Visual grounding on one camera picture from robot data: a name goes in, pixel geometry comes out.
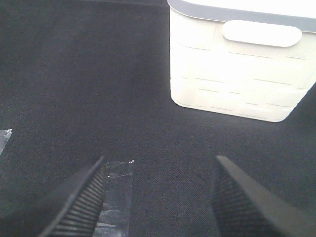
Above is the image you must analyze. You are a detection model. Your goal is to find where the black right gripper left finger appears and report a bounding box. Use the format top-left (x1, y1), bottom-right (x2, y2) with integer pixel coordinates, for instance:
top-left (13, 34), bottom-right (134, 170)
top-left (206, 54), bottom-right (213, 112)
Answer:
top-left (0, 156), bottom-right (109, 237)

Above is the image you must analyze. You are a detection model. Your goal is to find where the clear tape strip right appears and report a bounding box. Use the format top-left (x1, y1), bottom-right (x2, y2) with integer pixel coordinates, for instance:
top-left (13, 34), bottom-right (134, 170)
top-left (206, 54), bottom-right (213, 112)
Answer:
top-left (93, 160), bottom-right (134, 237)

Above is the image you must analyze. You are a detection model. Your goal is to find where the white plastic storage bin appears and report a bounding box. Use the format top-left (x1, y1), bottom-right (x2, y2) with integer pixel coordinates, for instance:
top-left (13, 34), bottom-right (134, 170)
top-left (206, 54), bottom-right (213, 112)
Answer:
top-left (168, 0), bottom-right (316, 122)

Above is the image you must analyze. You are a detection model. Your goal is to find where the clear tape strip middle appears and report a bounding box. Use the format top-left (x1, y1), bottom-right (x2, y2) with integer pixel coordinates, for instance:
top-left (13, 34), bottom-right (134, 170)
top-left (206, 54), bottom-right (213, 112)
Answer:
top-left (0, 129), bottom-right (12, 155)

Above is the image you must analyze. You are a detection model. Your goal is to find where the clear tape strip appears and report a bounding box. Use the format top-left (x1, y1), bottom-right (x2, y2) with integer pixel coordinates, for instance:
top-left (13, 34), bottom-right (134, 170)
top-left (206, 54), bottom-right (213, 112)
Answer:
top-left (93, 160), bottom-right (134, 237)
top-left (0, 129), bottom-right (12, 155)

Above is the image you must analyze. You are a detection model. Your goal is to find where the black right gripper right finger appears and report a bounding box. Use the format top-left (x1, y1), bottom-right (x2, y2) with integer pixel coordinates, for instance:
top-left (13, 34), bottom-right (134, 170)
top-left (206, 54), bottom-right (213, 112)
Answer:
top-left (211, 156), bottom-right (316, 237)

